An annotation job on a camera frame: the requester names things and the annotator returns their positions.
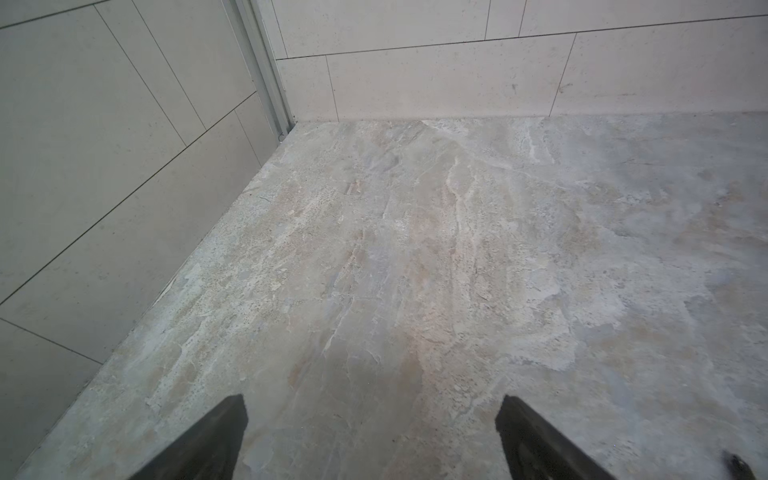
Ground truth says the left corner aluminium post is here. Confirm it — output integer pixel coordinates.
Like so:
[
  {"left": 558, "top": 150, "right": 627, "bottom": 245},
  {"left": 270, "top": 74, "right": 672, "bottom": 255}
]
[{"left": 222, "top": 0, "right": 295, "bottom": 142}]

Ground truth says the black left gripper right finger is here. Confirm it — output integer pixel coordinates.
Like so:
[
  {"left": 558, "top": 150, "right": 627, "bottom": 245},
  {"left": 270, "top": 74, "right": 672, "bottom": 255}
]
[{"left": 495, "top": 395, "right": 614, "bottom": 480}]

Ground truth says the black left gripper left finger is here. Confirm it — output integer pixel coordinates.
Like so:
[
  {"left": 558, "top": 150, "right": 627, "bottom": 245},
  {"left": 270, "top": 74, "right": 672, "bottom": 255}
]
[{"left": 130, "top": 394, "right": 248, "bottom": 480}]

